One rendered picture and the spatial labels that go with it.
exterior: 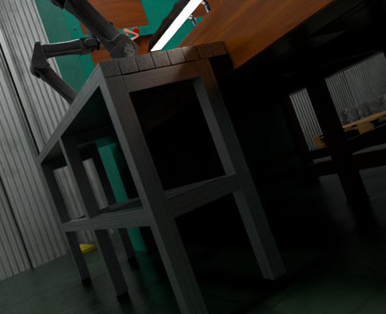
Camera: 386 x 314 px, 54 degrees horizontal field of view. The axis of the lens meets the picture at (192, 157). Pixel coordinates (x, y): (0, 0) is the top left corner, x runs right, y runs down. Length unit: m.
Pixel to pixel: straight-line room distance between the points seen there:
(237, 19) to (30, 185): 2.91
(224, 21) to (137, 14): 1.47
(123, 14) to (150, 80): 1.57
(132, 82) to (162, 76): 0.08
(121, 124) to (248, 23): 0.40
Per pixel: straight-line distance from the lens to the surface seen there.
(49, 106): 3.92
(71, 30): 2.33
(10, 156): 3.68
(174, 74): 0.97
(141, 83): 0.92
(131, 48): 1.25
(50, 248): 3.65
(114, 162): 2.19
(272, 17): 0.94
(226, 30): 1.08
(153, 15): 2.53
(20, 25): 4.21
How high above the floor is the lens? 0.38
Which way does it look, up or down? 1 degrees up
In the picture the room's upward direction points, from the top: 20 degrees counter-clockwise
